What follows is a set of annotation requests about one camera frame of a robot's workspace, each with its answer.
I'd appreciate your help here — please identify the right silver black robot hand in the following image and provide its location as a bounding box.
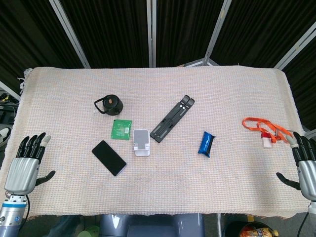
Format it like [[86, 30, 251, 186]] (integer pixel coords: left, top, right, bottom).
[[276, 128, 316, 202]]

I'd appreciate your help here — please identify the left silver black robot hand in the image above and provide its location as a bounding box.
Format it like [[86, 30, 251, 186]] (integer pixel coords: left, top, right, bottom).
[[4, 132, 56, 196]]

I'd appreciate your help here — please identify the black smartphone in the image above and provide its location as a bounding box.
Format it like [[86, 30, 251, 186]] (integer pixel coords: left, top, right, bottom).
[[91, 140, 127, 177]]

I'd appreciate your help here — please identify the orange snack bag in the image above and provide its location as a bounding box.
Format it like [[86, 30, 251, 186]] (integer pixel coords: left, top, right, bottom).
[[239, 222, 279, 237]]

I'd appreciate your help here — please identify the white phone stand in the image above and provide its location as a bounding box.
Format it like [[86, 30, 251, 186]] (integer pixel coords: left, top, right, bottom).
[[132, 129, 151, 157]]

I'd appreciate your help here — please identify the black folding laptop stand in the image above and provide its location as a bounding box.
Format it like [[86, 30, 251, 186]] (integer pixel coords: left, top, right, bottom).
[[149, 94, 196, 143]]

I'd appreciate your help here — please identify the white shoe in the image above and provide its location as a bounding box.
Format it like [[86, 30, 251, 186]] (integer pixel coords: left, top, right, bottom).
[[0, 127, 12, 147]]

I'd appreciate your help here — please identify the clear badge holder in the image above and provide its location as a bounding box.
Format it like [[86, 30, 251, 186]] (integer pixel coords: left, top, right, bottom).
[[276, 128, 294, 142]]

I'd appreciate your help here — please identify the red white small tag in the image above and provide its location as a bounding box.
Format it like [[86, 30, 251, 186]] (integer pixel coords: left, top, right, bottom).
[[261, 132, 272, 149]]

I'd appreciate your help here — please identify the green round object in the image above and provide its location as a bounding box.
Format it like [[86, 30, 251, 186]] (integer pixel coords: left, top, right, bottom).
[[80, 225, 101, 237]]

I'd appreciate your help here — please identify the metal table leg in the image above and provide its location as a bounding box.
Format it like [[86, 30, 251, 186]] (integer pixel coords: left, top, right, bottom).
[[216, 213, 223, 237]]

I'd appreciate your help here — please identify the blue snack packet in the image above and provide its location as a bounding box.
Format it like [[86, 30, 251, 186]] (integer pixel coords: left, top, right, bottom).
[[197, 131, 216, 158]]

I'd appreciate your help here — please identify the green circuit board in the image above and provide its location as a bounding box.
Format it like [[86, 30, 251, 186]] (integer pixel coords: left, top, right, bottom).
[[110, 119, 132, 141]]

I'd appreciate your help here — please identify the black round lid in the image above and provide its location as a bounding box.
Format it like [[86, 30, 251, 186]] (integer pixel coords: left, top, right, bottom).
[[94, 94, 124, 116]]

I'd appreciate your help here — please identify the beige woven tablecloth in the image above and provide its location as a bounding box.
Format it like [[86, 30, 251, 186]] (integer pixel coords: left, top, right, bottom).
[[0, 66, 306, 220]]

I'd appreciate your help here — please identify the black pleated partition panel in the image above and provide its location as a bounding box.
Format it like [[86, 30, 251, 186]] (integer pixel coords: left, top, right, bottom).
[[0, 0, 84, 86], [156, 0, 227, 67], [209, 0, 316, 69], [59, 0, 151, 69]]

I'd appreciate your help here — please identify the grey blue robot torso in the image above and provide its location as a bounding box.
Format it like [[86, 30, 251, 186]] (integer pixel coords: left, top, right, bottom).
[[99, 213, 205, 237]]

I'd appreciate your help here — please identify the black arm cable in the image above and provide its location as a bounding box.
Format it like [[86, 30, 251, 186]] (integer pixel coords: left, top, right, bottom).
[[299, 211, 311, 237], [22, 195, 31, 221]]

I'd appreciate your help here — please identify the orange lanyard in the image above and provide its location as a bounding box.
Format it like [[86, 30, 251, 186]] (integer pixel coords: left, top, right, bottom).
[[241, 118, 293, 144]]

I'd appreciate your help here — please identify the grey metal partition post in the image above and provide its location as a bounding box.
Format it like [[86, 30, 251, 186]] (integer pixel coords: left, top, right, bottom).
[[146, 0, 158, 68], [273, 26, 316, 70], [48, 0, 91, 69], [204, 0, 233, 67]]

